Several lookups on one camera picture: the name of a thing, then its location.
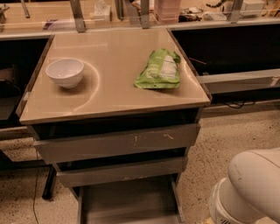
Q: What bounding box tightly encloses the grey bottom drawer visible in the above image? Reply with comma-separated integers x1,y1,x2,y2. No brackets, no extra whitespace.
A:
77,175,186,224

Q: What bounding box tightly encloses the grey drawer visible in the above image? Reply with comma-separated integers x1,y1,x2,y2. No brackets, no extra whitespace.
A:
34,123,200,164
77,175,186,224
57,156,187,187

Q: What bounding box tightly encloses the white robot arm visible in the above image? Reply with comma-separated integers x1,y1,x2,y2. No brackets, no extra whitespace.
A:
208,148,280,224

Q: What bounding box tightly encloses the grey drawer cabinet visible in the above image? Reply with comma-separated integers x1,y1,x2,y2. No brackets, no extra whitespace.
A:
16,26,213,224

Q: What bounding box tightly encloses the grey middle drawer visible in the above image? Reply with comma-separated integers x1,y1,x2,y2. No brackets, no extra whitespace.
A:
57,156,187,187

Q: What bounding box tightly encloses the grey top drawer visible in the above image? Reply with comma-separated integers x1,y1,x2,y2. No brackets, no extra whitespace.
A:
34,123,200,164

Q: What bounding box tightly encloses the green snack bag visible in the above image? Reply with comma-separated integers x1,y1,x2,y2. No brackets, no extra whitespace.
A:
134,48,181,89

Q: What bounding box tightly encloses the white ceramic bowl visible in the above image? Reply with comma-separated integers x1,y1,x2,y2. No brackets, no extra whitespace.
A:
45,58,84,88

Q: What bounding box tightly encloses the pink plastic container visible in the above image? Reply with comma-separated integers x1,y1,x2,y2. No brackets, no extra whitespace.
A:
154,0,181,24

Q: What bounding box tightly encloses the black table leg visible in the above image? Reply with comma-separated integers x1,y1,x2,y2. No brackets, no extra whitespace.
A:
42,166,56,200

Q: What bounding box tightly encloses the white box on shelf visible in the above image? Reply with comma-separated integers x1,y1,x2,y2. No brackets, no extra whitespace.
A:
240,0,265,17

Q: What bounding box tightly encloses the grey metal rail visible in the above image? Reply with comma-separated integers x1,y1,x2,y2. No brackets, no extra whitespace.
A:
197,68,280,94

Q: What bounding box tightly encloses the grey metal post left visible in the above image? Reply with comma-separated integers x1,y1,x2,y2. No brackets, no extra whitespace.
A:
70,0,86,32

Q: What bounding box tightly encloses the grey metal post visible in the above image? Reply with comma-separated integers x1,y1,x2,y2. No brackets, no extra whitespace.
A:
141,0,150,29
70,0,86,32

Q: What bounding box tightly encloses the grey metal post middle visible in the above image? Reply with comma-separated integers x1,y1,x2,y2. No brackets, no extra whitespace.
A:
141,0,150,29

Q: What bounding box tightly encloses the black floor cable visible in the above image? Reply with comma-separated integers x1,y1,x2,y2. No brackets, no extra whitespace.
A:
31,136,40,224

